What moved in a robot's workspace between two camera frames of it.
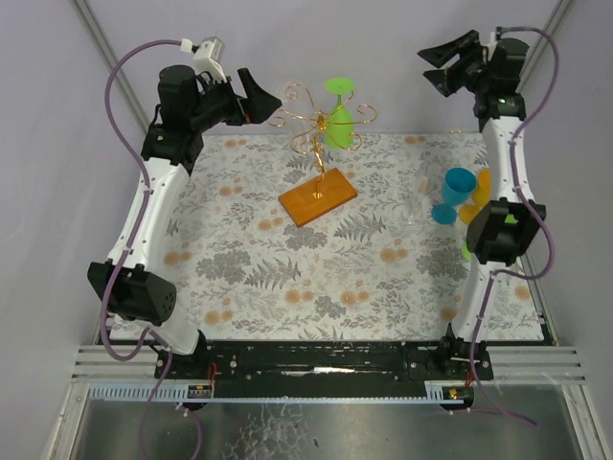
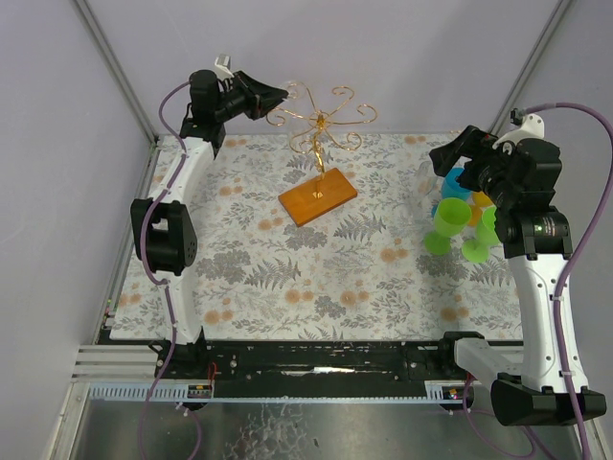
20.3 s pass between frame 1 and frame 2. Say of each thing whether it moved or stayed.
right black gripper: moved
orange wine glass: stayed
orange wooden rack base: stayed
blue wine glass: stayed
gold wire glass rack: stayed
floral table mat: stayed
